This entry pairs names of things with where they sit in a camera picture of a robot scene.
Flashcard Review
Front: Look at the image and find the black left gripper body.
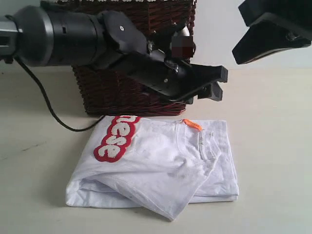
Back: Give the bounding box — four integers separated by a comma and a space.
114, 54, 210, 102

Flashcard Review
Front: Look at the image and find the white t-shirt red print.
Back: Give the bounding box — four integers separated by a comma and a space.
65, 116, 239, 220

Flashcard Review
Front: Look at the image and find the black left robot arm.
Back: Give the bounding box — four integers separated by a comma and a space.
0, 2, 212, 102

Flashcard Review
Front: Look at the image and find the dark red wicker basket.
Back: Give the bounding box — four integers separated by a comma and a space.
55, 0, 196, 117

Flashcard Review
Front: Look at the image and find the orange neck label tag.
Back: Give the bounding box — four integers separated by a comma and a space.
182, 119, 203, 131

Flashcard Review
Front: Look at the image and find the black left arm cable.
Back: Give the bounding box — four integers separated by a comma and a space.
18, 59, 104, 132

